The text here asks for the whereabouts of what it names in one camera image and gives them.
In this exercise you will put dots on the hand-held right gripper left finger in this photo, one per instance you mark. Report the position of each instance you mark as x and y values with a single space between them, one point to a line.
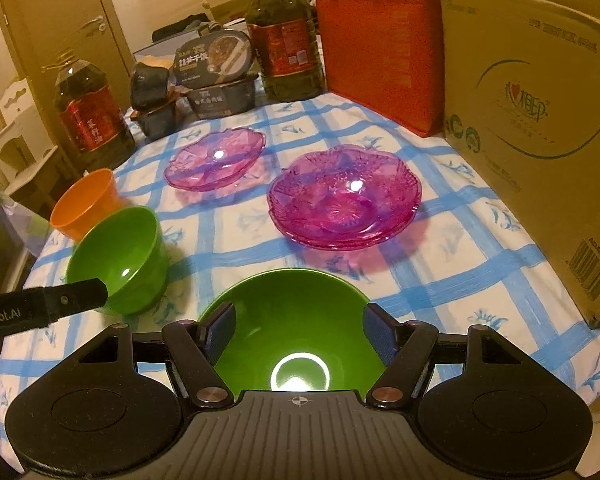
221 331

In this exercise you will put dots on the orange bowl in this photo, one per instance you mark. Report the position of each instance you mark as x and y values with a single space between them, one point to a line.
87 195

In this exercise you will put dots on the rectangular dark meal box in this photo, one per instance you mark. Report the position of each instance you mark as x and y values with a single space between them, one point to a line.
220 100

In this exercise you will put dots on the large cardboard box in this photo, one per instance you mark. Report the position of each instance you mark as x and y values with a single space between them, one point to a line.
530 110

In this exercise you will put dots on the small dark food tub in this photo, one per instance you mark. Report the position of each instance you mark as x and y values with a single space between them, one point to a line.
160 120

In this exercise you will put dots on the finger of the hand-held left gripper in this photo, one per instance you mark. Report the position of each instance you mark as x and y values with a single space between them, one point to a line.
82 297

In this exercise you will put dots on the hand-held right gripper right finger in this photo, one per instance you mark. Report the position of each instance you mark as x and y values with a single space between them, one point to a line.
378 331

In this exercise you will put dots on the white chair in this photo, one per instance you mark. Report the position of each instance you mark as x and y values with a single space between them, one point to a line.
20 135

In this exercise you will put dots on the small cardboard box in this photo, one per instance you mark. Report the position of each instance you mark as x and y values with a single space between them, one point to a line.
227 5

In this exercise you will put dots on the blue checked tablecloth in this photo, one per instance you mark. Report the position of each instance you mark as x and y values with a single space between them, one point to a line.
205 240

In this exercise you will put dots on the cooking oil bottle red label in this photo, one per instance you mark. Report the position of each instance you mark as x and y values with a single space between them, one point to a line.
285 45
92 115

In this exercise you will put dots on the orange-red insulated bag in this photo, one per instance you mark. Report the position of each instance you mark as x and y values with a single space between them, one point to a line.
380 55

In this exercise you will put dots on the large green bowl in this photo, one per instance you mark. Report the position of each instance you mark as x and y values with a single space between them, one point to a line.
290 317

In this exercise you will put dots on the small green bowl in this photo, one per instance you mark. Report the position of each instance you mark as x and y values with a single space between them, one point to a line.
125 250

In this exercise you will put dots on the wooden door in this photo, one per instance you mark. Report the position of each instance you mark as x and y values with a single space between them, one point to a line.
45 20

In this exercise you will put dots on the shallow purple plastic plate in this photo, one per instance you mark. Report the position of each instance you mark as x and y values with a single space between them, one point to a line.
215 160

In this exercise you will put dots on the oval dark meal box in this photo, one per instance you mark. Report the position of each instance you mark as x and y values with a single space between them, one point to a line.
212 57

